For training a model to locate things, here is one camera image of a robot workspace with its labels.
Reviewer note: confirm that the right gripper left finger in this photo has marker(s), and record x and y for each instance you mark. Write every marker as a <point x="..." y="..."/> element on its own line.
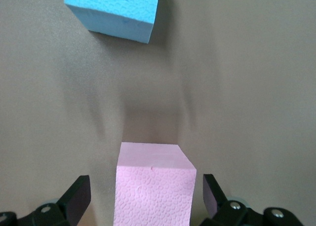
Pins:
<point x="69" y="203"/>

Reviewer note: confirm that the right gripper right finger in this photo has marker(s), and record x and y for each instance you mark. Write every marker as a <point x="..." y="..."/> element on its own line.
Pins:
<point x="222" y="211"/>

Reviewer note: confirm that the pink foam block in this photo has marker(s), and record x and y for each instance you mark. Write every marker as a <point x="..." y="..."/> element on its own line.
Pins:
<point x="153" y="186"/>

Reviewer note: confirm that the brown table mat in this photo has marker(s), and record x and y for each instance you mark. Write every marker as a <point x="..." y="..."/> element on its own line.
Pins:
<point x="234" y="75"/>

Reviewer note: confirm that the blue foam block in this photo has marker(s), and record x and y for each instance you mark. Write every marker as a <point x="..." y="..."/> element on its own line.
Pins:
<point x="111" y="13"/>

